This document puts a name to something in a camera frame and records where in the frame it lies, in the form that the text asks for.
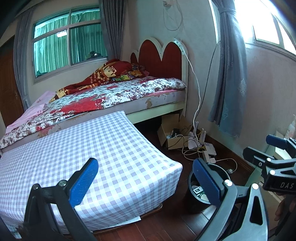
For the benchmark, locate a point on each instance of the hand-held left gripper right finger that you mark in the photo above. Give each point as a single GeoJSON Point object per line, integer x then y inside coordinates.
{"type": "Point", "coordinates": [207, 183]}

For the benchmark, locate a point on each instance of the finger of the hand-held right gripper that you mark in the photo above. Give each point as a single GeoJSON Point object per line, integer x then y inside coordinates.
{"type": "Point", "coordinates": [253, 156]}
{"type": "Point", "coordinates": [275, 139]}

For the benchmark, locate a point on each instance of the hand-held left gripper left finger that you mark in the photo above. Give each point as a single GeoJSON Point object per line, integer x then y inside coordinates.
{"type": "Point", "coordinates": [84, 183]}

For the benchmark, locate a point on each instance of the black trash bin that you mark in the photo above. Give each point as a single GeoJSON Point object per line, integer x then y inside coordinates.
{"type": "Point", "coordinates": [192, 201]}

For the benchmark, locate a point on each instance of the person's right hand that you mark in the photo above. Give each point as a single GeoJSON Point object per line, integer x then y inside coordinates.
{"type": "Point", "coordinates": [280, 210]}

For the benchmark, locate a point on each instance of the white plastic bottle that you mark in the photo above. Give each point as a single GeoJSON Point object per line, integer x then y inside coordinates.
{"type": "Point", "coordinates": [291, 127]}

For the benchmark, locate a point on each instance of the white power strip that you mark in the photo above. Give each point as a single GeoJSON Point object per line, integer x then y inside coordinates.
{"type": "Point", "coordinates": [209, 150]}

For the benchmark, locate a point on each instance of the purple checkered tablecloth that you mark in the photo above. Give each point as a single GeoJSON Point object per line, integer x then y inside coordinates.
{"type": "Point", "coordinates": [104, 150]}

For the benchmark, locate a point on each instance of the white router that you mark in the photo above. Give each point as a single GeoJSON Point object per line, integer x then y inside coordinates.
{"type": "Point", "coordinates": [200, 134]}

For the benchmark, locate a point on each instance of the open cardboard box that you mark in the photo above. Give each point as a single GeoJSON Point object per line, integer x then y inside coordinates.
{"type": "Point", "coordinates": [171, 142]}

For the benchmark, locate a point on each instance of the low wooden table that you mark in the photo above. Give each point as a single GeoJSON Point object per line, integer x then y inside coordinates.
{"type": "Point", "coordinates": [152, 210]}

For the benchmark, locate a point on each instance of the grey patterned curtain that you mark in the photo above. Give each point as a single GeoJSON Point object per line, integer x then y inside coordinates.
{"type": "Point", "coordinates": [229, 81]}

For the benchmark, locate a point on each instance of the bed with floral blanket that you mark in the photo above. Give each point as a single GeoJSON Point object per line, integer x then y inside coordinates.
{"type": "Point", "coordinates": [161, 106]}

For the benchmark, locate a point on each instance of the pink bed sheet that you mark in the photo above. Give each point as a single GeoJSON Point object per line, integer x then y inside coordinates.
{"type": "Point", "coordinates": [34, 106]}

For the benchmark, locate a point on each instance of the bed with floral cover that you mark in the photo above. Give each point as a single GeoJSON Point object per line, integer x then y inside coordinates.
{"type": "Point", "coordinates": [120, 95]}

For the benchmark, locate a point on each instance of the small bright window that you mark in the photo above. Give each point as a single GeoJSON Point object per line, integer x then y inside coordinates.
{"type": "Point", "coordinates": [266, 32]}

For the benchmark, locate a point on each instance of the dark red printed blanket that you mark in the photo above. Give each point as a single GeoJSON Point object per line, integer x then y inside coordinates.
{"type": "Point", "coordinates": [101, 74]}

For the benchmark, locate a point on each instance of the brown wooden door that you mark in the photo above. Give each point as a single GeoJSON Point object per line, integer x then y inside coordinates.
{"type": "Point", "coordinates": [9, 88]}

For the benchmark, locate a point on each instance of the dark round object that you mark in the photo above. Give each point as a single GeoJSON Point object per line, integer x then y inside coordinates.
{"type": "Point", "coordinates": [94, 55]}

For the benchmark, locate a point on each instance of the large sliding window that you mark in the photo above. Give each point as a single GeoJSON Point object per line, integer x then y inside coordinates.
{"type": "Point", "coordinates": [57, 51]}

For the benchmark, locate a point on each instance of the red heart-shaped headboard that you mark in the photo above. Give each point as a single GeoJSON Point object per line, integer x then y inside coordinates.
{"type": "Point", "coordinates": [150, 55]}

